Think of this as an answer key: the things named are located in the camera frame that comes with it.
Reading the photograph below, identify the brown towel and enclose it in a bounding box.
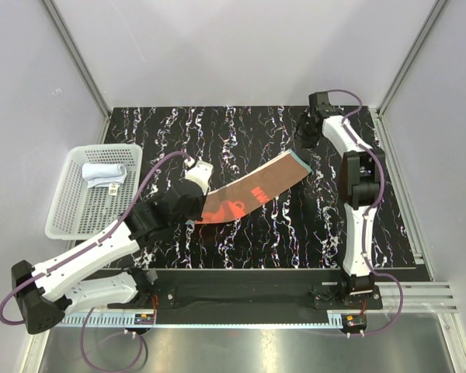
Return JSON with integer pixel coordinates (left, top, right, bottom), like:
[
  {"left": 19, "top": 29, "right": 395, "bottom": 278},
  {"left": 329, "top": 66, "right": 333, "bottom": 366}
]
[{"left": 195, "top": 150, "right": 311, "bottom": 225}]

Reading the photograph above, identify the white terry towel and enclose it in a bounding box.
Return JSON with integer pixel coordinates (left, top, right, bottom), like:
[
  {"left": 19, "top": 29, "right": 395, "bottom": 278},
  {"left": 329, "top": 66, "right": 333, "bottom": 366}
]
[{"left": 82, "top": 163, "right": 127, "bottom": 196}]

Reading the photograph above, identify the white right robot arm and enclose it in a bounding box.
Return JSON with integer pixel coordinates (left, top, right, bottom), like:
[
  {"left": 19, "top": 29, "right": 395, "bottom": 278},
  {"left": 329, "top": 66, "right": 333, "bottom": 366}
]
[{"left": 294, "top": 89, "right": 385, "bottom": 309}]

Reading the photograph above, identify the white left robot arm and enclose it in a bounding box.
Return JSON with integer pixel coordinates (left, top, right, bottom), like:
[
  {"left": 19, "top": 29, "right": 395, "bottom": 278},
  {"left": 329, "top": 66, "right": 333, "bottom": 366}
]
[{"left": 11, "top": 177, "right": 209, "bottom": 335}]

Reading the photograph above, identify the white plastic basket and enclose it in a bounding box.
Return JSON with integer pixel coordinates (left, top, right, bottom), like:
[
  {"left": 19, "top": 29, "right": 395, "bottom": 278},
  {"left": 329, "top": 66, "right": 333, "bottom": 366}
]
[{"left": 44, "top": 144, "right": 143, "bottom": 241}]

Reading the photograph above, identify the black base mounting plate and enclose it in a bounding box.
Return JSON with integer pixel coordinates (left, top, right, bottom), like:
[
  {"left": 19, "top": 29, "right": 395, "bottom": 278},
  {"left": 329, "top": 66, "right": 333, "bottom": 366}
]
[{"left": 107, "top": 270, "right": 382, "bottom": 326}]

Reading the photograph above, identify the right aluminium corner post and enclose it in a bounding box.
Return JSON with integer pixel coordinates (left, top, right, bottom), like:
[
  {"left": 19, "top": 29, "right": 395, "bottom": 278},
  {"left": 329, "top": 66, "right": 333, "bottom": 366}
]
[{"left": 376, "top": 0, "right": 451, "bottom": 117}]

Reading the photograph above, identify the aluminium corner post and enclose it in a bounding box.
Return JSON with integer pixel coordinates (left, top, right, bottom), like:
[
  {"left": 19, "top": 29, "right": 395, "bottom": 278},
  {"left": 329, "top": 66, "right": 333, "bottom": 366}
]
[
  {"left": 40, "top": 0, "right": 113, "bottom": 120},
  {"left": 376, "top": 0, "right": 451, "bottom": 117}
]

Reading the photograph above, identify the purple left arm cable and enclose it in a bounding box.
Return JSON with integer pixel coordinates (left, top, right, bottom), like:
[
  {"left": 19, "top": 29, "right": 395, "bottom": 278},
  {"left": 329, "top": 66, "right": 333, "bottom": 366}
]
[{"left": 0, "top": 150, "right": 197, "bottom": 372}]

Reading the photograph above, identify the white slotted cable duct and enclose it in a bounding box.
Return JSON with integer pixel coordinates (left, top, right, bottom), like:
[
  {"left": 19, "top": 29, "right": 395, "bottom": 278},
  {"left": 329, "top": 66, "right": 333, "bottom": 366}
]
[{"left": 58, "top": 311, "right": 156, "bottom": 328}]

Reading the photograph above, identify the aluminium front rail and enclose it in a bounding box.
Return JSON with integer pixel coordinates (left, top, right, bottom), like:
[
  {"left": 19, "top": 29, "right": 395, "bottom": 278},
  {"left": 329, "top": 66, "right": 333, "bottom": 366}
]
[{"left": 37, "top": 282, "right": 458, "bottom": 312}]

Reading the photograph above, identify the left aluminium corner post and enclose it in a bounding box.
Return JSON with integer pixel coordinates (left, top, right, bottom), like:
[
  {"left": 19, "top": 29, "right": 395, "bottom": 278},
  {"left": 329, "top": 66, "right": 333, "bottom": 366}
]
[{"left": 40, "top": 0, "right": 113, "bottom": 120}]

